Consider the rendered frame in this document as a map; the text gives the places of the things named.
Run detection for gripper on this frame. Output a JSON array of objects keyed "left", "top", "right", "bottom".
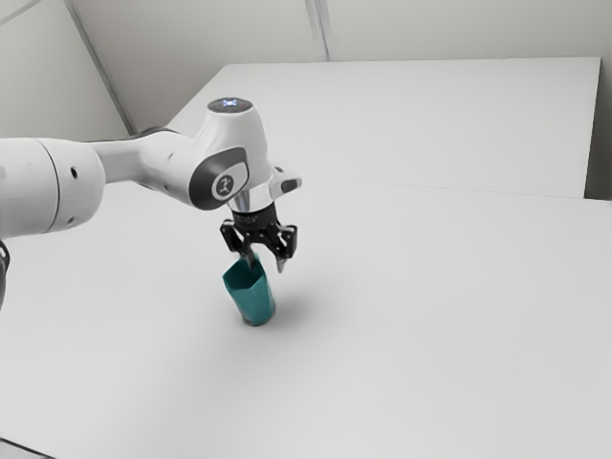
[{"left": 219, "top": 202, "right": 299, "bottom": 274}]

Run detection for teal faceted mug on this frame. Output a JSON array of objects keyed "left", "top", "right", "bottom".
[{"left": 221, "top": 252, "right": 277, "bottom": 328}]

